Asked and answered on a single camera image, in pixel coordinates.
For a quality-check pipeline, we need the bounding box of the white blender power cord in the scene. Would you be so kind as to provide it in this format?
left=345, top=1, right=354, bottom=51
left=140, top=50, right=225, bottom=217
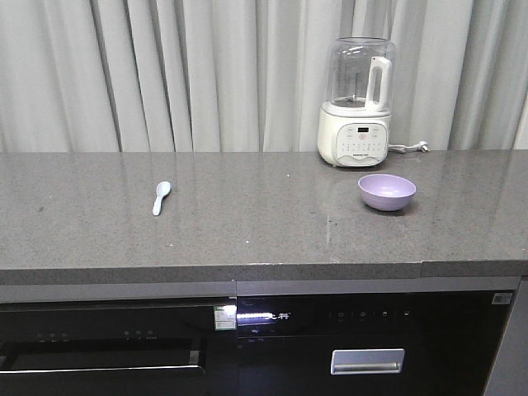
left=387, top=141, right=430, bottom=154

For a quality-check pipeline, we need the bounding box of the light blue plastic spoon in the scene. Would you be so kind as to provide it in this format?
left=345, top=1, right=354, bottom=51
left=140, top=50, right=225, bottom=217
left=152, top=181, right=172, bottom=216

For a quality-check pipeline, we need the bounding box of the grey pleated curtain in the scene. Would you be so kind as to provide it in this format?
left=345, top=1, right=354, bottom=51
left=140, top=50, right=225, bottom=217
left=1, top=1, right=527, bottom=152

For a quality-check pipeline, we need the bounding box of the white blender with clear jar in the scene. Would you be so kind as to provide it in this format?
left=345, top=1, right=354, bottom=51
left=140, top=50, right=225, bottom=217
left=318, top=37, right=396, bottom=167

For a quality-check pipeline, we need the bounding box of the purple plastic bowl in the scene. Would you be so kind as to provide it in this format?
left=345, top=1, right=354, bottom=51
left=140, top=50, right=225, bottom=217
left=358, top=174, right=417, bottom=211

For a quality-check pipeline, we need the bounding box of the black built-in oven left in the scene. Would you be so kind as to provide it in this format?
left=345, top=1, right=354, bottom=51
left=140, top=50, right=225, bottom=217
left=1, top=298, right=238, bottom=395

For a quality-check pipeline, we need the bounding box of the black dishwasher with silver handle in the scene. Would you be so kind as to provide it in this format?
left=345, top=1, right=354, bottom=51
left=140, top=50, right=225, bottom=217
left=237, top=290, right=514, bottom=395

